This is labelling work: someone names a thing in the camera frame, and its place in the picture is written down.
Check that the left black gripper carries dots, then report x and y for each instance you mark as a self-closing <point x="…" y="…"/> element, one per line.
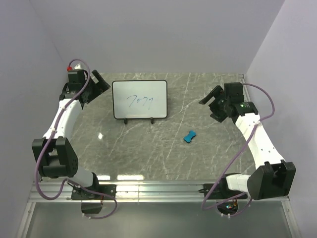
<point x="98" y="90"/>

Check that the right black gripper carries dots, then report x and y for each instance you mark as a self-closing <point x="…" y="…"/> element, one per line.
<point x="216" y="92"/>

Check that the small white whiteboard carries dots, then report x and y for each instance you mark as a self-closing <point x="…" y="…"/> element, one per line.
<point x="139" y="99"/>

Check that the blue whiteboard eraser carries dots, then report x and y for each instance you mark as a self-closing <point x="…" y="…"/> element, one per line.
<point x="189" y="137"/>

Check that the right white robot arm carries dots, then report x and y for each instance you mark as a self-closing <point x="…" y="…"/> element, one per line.
<point x="273" y="176"/>

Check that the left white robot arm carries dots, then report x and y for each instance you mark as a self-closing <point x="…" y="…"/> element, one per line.
<point x="54" y="155"/>

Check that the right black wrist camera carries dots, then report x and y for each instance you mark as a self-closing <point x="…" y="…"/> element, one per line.
<point x="234" y="92"/>

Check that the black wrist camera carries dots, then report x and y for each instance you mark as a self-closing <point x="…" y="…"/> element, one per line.
<point x="234" y="92"/>
<point x="77" y="76"/>

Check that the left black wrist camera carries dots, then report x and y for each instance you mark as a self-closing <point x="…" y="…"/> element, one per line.
<point x="77" y="76"/>

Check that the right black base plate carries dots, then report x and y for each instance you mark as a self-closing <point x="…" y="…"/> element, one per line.
<point x="220" y="192"/>

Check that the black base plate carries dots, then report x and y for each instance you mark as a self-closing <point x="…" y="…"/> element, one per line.
<point x="220" y="192"/>
<point x="103" y="192"/>

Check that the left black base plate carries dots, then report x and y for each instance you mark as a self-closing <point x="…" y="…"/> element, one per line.
<point x="103" y="192"/>

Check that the aluminium rail frame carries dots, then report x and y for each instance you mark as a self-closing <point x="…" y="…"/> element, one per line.
<point x="157" y="174"/>

